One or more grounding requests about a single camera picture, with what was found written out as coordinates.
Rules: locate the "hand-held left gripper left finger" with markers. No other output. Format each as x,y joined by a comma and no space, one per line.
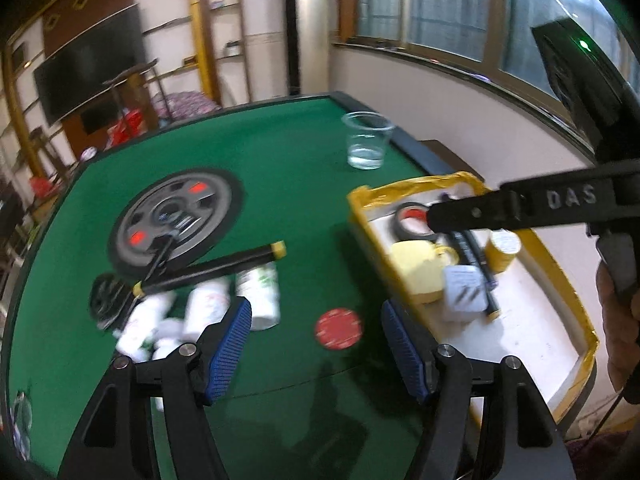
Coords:
227,345

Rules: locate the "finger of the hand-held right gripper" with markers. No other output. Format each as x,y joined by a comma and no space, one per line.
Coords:
470,210

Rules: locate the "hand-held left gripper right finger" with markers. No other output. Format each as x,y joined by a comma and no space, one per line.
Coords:
402,350

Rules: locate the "black rod with yellow ends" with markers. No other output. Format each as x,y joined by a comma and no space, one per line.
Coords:
475,270
215,267

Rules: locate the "yellow taped foam box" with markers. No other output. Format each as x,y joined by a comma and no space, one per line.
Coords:
530,330

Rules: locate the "black plastic wheel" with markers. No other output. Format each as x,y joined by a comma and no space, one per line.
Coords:
102,297

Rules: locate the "person's right hand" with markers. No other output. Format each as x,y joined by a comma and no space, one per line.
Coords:
620,340

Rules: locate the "white plastic bottle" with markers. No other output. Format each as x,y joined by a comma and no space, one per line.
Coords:
205,310
142,325

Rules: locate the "white bottle green label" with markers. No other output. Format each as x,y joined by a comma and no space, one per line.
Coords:
260,295

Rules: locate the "small white bottle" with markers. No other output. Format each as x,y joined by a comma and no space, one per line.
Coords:
169,329
162,349

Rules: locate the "red poker chip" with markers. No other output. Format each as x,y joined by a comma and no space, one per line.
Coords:
337,329

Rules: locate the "black tape roll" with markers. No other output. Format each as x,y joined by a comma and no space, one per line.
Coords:
400,230

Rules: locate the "pale yellow tape roll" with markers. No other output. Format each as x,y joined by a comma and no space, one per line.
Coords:
417,270

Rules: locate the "white printed packet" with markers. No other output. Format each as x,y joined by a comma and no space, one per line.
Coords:
465,292

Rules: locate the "thin black rod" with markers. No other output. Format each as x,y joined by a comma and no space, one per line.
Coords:
157,260

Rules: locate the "clear plastic cup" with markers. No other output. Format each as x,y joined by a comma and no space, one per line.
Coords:
367,155

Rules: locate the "round grey table control panel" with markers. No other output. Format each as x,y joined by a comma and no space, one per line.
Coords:
200,210

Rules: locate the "brown framed window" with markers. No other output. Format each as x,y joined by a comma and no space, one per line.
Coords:
440,0

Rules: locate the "clear eyeglasses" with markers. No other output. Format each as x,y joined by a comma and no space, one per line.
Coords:
20,400

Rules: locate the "red plastic bag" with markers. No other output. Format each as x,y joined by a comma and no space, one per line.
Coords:
42,185
127,127

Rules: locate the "floral cushion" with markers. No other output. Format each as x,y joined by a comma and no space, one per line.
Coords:
187,105

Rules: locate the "dark wooden furniture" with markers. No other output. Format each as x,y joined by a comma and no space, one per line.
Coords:
10,220

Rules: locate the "black vertical pipe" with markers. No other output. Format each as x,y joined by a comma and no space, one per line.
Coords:
292,30

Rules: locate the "dark wooden chair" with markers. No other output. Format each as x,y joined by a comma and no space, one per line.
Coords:
47,155
132,69

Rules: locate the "black flat television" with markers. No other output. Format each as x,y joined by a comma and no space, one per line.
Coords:
90,60

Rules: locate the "gold framed wall shelf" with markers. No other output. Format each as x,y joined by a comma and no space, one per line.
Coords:
12,110
202,35

